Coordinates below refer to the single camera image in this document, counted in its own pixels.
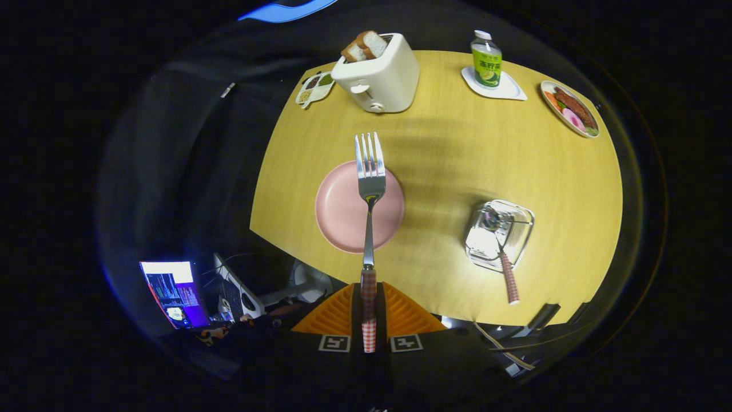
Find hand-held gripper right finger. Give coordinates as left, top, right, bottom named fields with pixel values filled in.
left=376, top=282, right=504, bottom=410

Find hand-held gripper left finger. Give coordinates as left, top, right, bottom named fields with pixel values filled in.
left=269, top=282, right=365, bottom=410

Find spoon with red checked handle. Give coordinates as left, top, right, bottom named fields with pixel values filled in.
left=480, top=209, right=521, bottom=305

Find fork with red checked handle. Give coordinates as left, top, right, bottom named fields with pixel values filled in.
left=354, top=132, right=387, bottom=353

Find pink plate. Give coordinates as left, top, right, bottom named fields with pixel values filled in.
left=315, top=160, right=405, bottom=254

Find open grey laptop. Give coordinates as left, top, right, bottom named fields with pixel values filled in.
left=213, top=253, right=266, bottom=321

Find perforated metal tray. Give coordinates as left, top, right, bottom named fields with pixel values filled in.
left=465, top=199, right=536, bottom=272

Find laptop screen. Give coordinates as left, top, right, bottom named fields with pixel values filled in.
left=140, top=261, right=211, bottom=330

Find white divided condiment dish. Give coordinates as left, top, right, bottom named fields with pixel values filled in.
left=295, top=71, right=336, bottom=109

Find white toaster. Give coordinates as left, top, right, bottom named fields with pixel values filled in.
left=331, top=33, right=420, bottom=114

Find white coaster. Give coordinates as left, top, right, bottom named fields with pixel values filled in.
left=461, top=66, right=528, bottom=101

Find green label drink bottle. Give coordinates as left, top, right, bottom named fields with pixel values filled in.
left=470, top=30, right=503, bottom=89

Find white plate of food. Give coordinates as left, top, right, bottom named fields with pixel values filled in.
left=540, top=80, right=600, bottom=138

